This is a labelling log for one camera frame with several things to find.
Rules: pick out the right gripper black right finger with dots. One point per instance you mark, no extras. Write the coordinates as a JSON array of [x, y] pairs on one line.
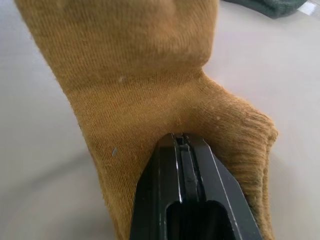
[[225, 200]]

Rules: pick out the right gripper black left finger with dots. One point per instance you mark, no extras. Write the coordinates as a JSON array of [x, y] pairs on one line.
[[155, 190]]

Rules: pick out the mustard yellow sock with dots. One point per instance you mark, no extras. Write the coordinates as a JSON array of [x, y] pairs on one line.
[[140, 82]]

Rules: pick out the dark green sock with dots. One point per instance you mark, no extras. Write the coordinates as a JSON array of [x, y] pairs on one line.
[[287, 7]]

